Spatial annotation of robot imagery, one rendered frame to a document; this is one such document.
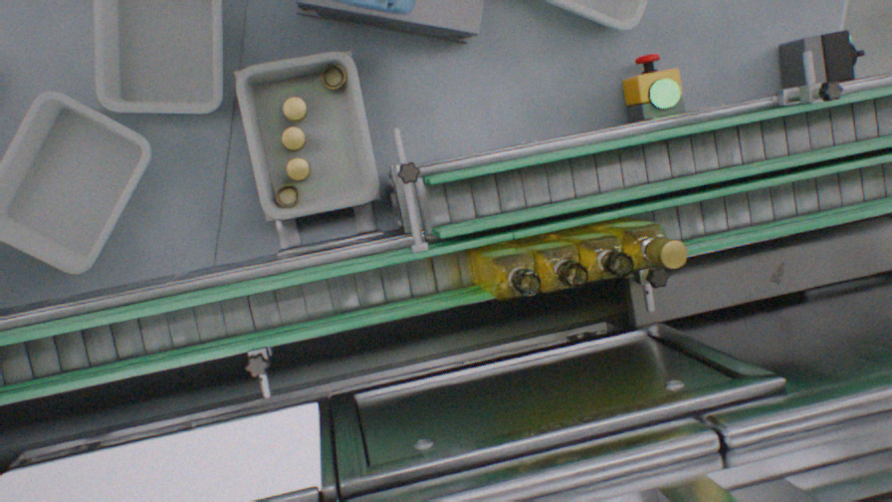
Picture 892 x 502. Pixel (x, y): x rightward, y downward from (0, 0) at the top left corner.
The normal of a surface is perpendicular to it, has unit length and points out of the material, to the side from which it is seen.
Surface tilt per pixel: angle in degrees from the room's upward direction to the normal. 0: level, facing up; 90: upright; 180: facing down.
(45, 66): 0
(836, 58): 0
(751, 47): 0
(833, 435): 90
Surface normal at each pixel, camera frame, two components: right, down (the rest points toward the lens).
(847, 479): -0.18, -0.97
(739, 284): 0.15, 0.10
